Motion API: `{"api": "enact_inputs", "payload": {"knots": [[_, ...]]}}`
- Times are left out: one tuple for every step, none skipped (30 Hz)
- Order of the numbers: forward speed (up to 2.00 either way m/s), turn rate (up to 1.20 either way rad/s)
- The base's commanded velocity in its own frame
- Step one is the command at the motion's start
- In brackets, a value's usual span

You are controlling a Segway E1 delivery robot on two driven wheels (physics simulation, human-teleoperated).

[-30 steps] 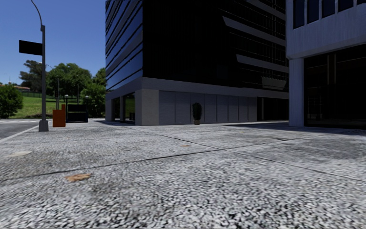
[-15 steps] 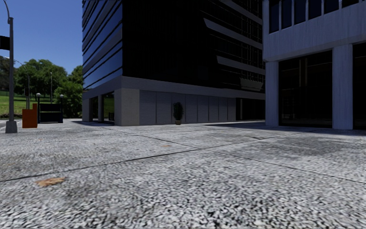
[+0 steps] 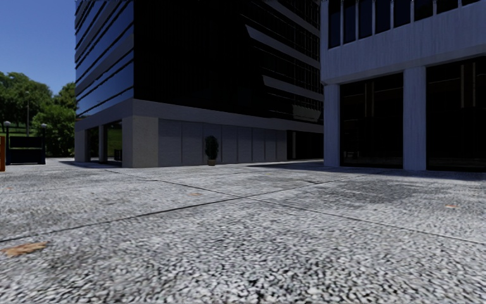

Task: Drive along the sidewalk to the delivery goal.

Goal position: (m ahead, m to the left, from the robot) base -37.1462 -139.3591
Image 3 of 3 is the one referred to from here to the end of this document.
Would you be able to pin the potted green shrub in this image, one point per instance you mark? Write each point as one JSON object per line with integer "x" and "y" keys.
{"x": 211, "y": 148}

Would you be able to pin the glass tower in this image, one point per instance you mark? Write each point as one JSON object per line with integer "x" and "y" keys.
{"x": 197, "y": 68}

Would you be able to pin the pale concrete building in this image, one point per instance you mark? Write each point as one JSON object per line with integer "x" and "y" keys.
{"x": 414, "y": 114}

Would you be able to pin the trees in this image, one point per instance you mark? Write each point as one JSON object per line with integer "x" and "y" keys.
{"x": 57, "y": 121}

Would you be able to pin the dark stairway railing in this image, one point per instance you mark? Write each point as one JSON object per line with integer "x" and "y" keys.
{"x": 25, "y": 150}

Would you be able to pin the grey street lamp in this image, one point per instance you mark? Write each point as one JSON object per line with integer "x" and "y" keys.
{"x": 27, "y": 114}

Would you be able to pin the orange post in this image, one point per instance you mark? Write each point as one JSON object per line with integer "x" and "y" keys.
{"x": 2, "y": 153}

